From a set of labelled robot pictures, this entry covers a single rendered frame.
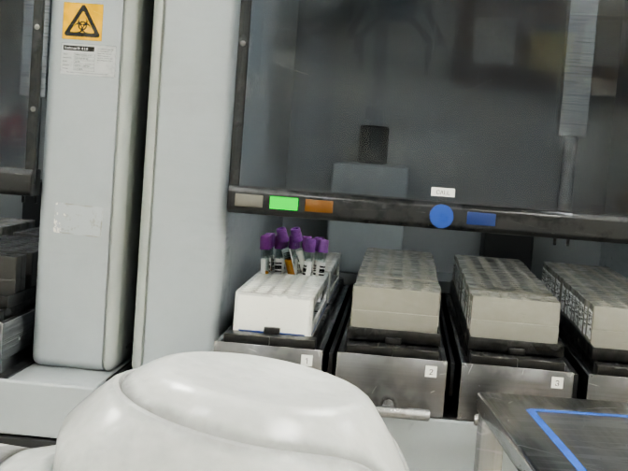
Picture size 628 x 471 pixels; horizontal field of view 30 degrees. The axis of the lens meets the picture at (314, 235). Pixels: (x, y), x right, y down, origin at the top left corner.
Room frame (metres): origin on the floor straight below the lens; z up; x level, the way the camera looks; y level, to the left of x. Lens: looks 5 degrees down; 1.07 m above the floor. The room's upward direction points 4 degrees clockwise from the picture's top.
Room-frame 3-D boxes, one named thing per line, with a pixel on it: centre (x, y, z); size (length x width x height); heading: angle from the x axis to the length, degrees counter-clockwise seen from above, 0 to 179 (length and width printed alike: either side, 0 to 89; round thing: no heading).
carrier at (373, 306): (1.50, -0.11, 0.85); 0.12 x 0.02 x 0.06; 86
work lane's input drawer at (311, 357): (1.74, 0.02, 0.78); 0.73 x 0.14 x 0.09; 176
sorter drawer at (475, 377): (1.72, -0.28, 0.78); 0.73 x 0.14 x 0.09; 176
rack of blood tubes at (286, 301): (1.61, 0.03, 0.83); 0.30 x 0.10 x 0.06; 176
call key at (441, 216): (1.47, -0.16, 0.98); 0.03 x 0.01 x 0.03; 86
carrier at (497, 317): (1.49, -0.26, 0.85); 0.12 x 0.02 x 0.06; 85
